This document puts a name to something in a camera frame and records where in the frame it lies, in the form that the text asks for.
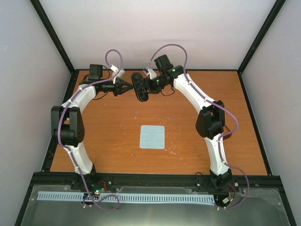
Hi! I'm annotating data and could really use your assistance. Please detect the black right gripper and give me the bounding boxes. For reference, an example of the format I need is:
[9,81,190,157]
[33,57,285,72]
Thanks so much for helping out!
[135,75,168,95]

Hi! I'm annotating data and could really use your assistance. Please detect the black checkered glasses case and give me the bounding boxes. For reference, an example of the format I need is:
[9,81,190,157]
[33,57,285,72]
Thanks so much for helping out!
[131,73,149,102]

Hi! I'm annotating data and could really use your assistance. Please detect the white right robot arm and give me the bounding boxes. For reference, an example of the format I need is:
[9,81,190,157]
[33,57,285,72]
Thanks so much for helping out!
[143,55,232,190]

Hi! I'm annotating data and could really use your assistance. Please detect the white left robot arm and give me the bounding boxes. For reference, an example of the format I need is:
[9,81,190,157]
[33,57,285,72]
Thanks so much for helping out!
[51,65,133,190]

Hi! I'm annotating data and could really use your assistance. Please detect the brown translucent sunglasses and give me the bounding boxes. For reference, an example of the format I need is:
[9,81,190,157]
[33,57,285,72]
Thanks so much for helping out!
[223,125,232,140]

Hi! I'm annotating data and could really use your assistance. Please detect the light blue cleaning cloth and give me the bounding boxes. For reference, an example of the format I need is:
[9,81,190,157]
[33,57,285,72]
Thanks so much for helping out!
[139,125,165,149]

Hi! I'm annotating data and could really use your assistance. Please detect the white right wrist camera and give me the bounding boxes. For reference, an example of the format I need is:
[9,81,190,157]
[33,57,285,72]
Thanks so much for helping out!
[143,68,158,81]

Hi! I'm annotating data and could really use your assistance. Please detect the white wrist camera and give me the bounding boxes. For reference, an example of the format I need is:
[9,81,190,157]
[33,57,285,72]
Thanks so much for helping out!
[110,65,125,84]
[143,68,158,81]

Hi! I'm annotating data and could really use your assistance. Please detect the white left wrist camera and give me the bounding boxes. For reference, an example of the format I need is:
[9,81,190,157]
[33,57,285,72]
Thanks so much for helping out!
[110,65,125,84]

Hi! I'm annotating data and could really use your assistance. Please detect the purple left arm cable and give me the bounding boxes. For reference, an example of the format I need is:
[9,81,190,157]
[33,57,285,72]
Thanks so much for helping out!
[57,48,121,211]

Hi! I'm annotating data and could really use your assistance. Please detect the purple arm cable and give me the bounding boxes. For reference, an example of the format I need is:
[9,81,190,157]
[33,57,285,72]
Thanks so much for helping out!
[57,48,121,211]
[147,44,250,210]

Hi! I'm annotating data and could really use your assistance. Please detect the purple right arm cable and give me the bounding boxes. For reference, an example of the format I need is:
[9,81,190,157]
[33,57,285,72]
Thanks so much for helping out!
[147,44,250,210]

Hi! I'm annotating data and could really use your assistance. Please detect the black left frame post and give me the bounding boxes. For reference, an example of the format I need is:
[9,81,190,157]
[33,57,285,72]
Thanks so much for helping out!
[30,0,75,74]

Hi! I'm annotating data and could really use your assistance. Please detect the black frame post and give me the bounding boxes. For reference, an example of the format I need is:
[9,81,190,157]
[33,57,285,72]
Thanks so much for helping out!
[237,0,286,75]
[30,0,75,74]

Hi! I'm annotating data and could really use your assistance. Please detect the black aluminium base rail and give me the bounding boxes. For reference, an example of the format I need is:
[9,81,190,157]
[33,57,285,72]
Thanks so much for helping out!
[32,172,282,192]

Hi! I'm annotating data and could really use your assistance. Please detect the light blue slotted cable duct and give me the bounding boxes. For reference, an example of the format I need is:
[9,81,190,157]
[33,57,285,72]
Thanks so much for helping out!
[36,191,214,205]

